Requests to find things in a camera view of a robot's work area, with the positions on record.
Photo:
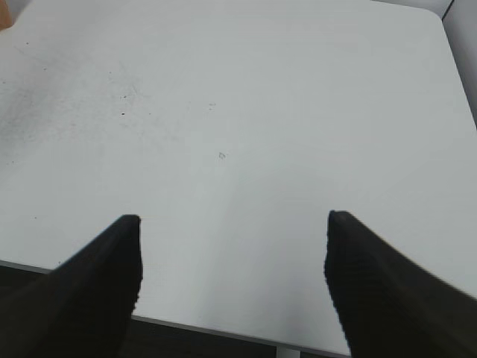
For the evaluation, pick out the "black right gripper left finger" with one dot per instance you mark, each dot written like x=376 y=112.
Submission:
x=83 y=307

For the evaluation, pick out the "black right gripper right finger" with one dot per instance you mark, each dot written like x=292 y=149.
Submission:
x=387 y=305

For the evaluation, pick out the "orange soda bottle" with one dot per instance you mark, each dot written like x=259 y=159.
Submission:
x=7 y=13

